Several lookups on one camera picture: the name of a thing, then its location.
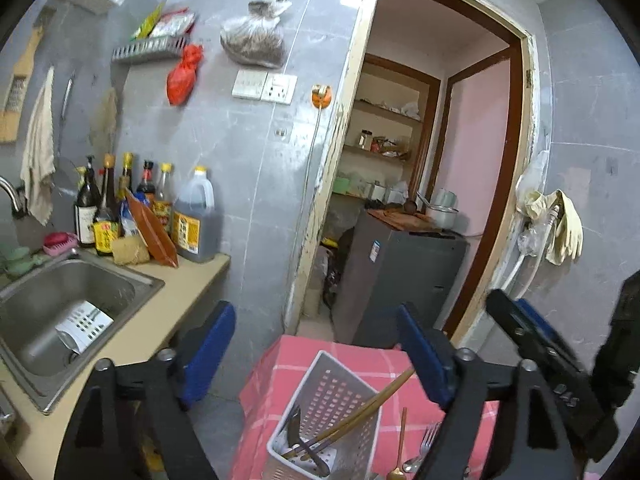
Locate silver fork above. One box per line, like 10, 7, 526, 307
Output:
419, 421, 444, 467

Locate hanging metal ladle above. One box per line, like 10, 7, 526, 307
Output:
54, 72, 77, 171

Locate yellow green packet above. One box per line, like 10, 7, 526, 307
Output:
131, 2, 166, 41

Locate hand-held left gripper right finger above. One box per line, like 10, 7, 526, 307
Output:
395, 302, 591, 480

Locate hanging clear plastic bag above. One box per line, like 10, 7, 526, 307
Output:
515, 150, 551, 256

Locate large plastic jug dark liquid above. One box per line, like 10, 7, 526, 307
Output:
171, 166, 218, 264

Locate metal wall rack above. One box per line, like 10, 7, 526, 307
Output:
111, 35, 191, 65

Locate hanging beige towel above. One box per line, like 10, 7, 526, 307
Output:
20, 66, 57, 226

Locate white wall switch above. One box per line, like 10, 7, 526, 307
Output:
231, 69, 268, 101

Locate stainless steel sink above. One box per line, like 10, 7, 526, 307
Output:
0, 247, 166, 416

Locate clear bag of dried goods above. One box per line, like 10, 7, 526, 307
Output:
220, 0, 293, 69

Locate grey fridge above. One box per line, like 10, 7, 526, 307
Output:
331, 209, 471, 350

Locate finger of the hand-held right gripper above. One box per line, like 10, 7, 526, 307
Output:
486, 288, 621, 462

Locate green cups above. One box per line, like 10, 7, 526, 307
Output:
0, 242, 46, 278

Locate white wall socket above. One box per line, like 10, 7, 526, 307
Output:
261, 72, 298, 106

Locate red white packet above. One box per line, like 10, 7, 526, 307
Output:
150, 7, 197, 38

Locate metal pot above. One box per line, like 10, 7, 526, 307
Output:
425, 189, 460, 231

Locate wooden chopstick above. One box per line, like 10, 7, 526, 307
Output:
295, 367, 417, 453
282, 385, 401, 459

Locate yellow rubber gloves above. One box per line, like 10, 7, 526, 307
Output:
515, 189, 585, 266

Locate wooden grater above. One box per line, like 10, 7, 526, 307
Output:
0, 7, 56, 143

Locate white perforated utensil basket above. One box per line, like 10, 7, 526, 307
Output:
266, 350, 383, 480

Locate worn door frame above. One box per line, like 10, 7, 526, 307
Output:
285, 0, 546, 356

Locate gold spoon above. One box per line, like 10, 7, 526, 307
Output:
386, 406, 409, 480

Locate wooden shelf unit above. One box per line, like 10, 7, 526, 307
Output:
340, 52, 443, 201

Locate orange seasoning packet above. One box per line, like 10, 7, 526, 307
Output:
125, 190, 180, 267

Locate metal faucet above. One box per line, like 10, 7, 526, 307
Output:
0, 176, 26, 221

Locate white perforated drainer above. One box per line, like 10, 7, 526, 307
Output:
55, 300, 115, 356

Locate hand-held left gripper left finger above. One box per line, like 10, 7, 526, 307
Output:
52, 301, 237, 480

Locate red plastic bag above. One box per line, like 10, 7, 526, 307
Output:
166, 44, 205, 107

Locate dark metal utensil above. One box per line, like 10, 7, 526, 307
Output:
285, 404, 330, 478

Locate beige kitchen counter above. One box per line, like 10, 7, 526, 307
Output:
0, 250, 232, 480

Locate tan scrub sponge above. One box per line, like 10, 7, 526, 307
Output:
111, 236, 151, 267

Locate pink checkered tablecloth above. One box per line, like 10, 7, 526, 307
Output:
227, 335, 501, 480

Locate row of sauce bottles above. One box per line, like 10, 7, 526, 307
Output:
72, 152, 176, 258

